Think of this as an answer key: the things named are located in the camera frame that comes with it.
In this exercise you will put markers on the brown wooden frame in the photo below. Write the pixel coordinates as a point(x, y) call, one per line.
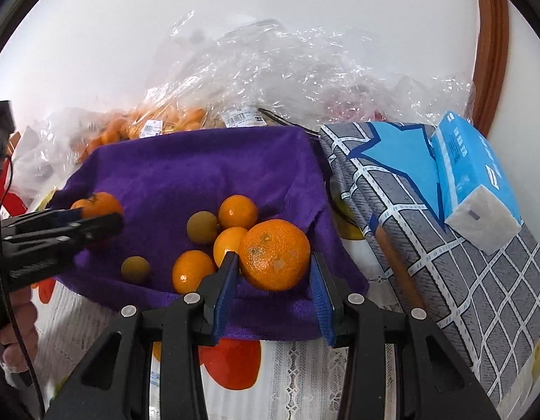
point(493, 52)

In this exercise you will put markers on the orange with stem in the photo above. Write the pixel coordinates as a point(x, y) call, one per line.
point(103, 204)

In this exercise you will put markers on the large clear plastic bag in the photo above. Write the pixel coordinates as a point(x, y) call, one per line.
point(296, 70)

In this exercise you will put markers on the greenish brown round fruit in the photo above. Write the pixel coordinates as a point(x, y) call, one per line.
point(202, 227)
point(135, 270)

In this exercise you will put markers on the large mottled orange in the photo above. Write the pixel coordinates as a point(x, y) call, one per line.
point(274, 253)

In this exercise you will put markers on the blue tissue pack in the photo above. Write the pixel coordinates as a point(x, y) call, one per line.
point(466, 162)

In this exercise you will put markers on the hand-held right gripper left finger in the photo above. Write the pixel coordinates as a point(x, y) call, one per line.
point(224, 297)

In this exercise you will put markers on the smooth orange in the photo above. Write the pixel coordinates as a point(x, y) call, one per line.
point(238, 212)

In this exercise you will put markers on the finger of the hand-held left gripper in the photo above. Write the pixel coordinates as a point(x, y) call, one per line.
point(77, 236)
point(55, 218)

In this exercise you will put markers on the grey plaid folded cloth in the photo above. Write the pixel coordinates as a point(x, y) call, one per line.
point(471, 306)

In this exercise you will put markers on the person's left hand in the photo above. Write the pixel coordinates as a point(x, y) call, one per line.
point(27, 328)

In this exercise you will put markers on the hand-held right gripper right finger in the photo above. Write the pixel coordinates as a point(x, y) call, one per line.
point(324, 310)

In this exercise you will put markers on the clear bag of small oranges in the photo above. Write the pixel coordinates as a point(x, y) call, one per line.
point(165, 122)

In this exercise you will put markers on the red paper bag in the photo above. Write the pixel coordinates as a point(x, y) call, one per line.
point(16, 207)

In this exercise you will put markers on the white plastic bag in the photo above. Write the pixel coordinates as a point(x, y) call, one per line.
point(42, 157)

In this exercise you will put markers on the purple towel covered tray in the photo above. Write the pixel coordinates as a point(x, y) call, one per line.
point(186, 170)

